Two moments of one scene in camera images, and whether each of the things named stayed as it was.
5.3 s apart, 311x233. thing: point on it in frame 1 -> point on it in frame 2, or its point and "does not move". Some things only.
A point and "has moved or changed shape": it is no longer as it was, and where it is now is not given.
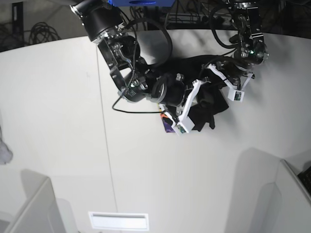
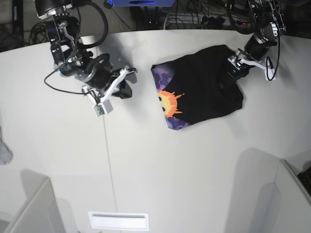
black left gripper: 168,90 -> 99,73
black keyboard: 304,177 does not move
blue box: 138,3 does not move
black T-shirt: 209,99 has moved or changed shape
